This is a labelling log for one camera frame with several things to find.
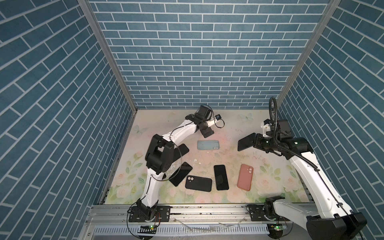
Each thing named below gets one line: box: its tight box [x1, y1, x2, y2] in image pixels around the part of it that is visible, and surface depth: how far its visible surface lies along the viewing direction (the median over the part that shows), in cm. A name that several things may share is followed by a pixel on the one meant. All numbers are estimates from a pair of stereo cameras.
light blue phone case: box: [197, 140, 220, 150], surface depth 102 cm
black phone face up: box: [169, 161, 193, 187], surface depth 88 cm
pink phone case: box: [237, 163, 254, 192], surface depth 88 cm
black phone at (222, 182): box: [213, 164, 229, 191], surface depth 87 cm
